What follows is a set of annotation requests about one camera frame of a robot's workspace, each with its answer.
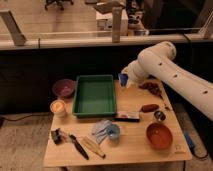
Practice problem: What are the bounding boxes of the brown sausage toy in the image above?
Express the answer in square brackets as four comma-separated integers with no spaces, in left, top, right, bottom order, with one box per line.
[141,104,159,113]

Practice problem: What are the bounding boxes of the grey blue cloth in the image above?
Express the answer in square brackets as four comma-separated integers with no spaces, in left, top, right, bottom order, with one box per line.
[91,119,112,144]

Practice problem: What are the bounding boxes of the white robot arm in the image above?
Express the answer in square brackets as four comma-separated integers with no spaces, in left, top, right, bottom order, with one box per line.
[121,41,213,121]

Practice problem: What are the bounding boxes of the blue plastic cup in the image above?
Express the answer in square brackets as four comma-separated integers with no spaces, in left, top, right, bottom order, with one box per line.
[106,124,120,140]

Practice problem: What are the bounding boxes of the black binder clip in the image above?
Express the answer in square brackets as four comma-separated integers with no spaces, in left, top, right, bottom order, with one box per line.
[51,129,67,145]

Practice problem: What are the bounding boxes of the yellow corn husk toy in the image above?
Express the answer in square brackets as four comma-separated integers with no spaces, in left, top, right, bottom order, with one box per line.
[82,137,106,158]

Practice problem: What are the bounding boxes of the purple bowl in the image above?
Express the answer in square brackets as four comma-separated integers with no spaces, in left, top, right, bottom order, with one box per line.
[52,79,75,98]

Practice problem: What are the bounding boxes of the green plastic tray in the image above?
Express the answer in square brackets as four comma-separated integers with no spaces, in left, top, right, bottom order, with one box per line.
[72,75,116,118]

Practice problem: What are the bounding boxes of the office chair base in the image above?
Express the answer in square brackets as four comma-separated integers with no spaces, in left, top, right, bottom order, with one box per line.
[44,0,74,11]

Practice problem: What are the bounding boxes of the brown grape cluster toy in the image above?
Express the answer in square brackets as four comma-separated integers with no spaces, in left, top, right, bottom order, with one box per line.
[140,82,162,97]

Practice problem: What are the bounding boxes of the orange bowl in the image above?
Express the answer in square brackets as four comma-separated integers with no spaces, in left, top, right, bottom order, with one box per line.
[146,123,173,150]

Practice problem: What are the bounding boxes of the small metal cup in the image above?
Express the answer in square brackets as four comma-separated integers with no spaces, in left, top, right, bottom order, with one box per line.
[154,111,166,122]

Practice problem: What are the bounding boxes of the yellow sponge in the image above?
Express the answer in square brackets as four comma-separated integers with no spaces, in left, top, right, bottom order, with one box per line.
[50,100,66,117]

